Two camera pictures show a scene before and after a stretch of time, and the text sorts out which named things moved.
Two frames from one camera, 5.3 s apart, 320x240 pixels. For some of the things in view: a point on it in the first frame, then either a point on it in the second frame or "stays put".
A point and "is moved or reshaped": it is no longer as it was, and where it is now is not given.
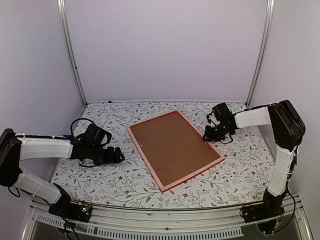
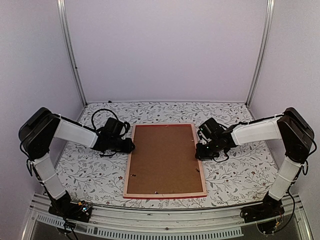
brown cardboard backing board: (173, 148) is moved or reshaped
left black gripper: (110, 158) -> (127, 149)
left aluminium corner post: (61, 7) stays put
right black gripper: (208, 135) -> (200, 155)
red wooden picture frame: (174, 150) is moved or reshaped
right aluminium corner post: (263, 47) stays put
